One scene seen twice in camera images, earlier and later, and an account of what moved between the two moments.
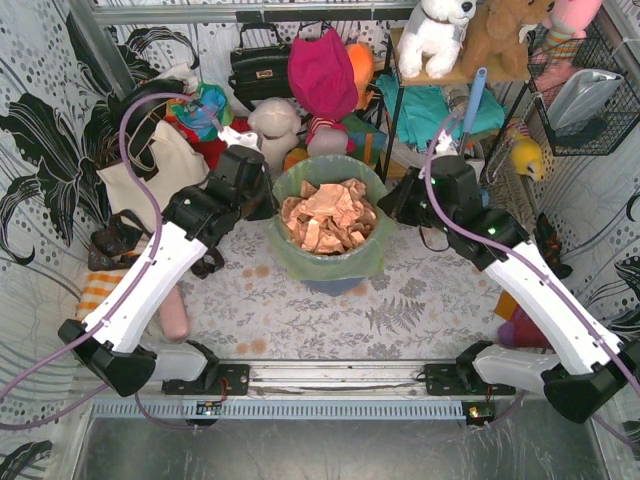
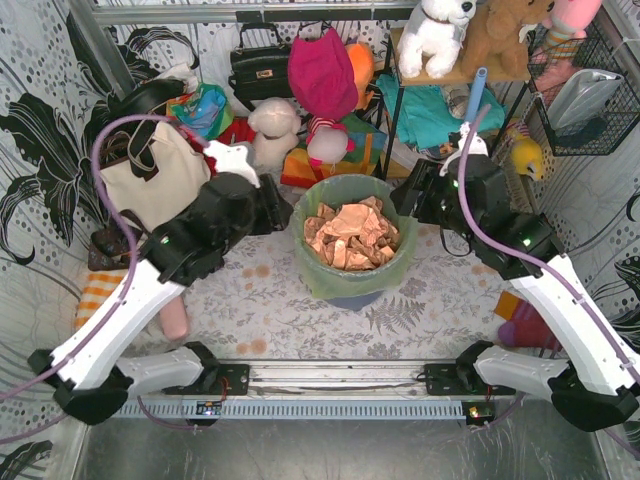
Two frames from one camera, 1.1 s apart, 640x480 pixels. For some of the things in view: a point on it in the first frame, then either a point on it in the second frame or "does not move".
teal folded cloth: [434, 115] does not move
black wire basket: [588, 99] does not move
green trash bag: [362, 260] -> [322, 279]
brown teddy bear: [497, 38] does not move
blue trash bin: [334, 287] -> [356, 303]
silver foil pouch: [580, 96] does not move
